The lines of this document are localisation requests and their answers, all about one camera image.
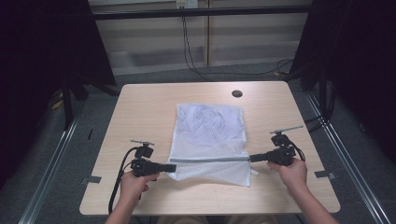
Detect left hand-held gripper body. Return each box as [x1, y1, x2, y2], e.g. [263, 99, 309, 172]
[130, 139, 162, 178]

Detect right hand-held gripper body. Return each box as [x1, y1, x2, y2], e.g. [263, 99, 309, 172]
[269, 124, 304, 167]

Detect white mesh laundry bag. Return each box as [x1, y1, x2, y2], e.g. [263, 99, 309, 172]
[165, 103, 261, 189]

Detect person's left hand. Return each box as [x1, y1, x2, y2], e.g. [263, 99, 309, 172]
[119, 170, 161, 203]

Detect person's right hand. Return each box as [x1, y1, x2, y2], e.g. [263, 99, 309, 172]
[266, 158, 309, 194]

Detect pale garment inside bag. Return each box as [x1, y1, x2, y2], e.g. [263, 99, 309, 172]
[177, 104, 246, 147]

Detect black metal stand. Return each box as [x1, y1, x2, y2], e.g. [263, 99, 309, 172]
[61, 76, 76, 131]

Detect black curtain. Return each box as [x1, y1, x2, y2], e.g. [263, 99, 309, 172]
[0, 0, 118, 190]
[288, 0, 396, 164]

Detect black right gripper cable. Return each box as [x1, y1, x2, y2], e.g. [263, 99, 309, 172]
[287, 140, 307, 163]

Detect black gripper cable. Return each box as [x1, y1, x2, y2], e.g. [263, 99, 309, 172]
[287, 140, 307, 163]
[107, 146, 140, 216]

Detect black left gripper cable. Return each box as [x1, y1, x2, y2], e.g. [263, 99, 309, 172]
[107, 146, 140, 216]

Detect black floor cables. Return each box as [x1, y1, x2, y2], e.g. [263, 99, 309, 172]
[304, 83, 336, 134]

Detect grey table edge bracket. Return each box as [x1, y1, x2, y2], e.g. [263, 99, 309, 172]
[313, 170, 338, 181]
[80, 175, 103, 185]

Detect aluminium floor rail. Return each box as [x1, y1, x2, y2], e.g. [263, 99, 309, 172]
[304, 92, 391, 224]
[18, 102, 85, 224]

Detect black wall cables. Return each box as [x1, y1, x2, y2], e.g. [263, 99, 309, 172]
[181, 15, 294, 82]

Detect black horizontal frame bar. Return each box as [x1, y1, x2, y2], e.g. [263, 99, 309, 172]
[92, 5, 313, 21]

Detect white wall power outlet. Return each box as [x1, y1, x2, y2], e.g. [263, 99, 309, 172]
[176, 0, 199, 9]

